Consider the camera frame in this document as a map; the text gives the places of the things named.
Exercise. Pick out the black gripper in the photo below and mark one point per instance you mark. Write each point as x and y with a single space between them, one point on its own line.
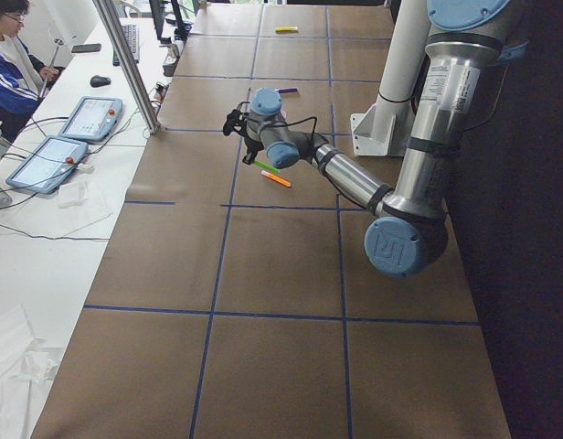
251 148

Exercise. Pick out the green highlighter pen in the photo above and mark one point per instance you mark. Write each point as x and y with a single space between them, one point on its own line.
266 167

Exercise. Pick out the orange highlighter pen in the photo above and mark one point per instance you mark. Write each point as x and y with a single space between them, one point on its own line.
275 178

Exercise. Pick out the yellow highlighter pen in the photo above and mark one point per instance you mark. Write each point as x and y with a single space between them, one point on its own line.
286 30

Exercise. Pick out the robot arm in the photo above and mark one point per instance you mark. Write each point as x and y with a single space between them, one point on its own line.
438 53

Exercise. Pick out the far blue teach pendant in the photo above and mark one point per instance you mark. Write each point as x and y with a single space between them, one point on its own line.
93 119

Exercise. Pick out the blue teach pendant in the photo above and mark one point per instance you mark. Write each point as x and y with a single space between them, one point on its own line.
93 119
49 165

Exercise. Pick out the black computer mouse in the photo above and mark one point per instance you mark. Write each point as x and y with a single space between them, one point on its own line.
99 81

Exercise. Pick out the black keyboard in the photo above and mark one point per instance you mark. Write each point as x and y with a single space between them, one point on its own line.
131 36

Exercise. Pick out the white plastic wrapper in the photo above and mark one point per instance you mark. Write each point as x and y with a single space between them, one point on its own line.
72 194

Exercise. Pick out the black smartphone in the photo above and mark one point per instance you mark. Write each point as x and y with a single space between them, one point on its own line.
86 48

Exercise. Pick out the near blue teach pendant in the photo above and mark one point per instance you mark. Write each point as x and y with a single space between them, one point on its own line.
49 165

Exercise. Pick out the seated person blue jacket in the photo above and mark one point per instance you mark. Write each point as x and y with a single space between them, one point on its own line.
22 75

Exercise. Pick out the crumpled white tissue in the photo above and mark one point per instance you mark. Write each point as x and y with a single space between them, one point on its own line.
40 365

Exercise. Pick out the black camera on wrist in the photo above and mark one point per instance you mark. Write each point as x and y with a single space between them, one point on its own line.
235 123

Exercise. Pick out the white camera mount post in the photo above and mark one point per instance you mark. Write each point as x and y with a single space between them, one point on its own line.
384 129

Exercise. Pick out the aluminium frame post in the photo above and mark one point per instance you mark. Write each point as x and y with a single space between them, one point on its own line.
111 22

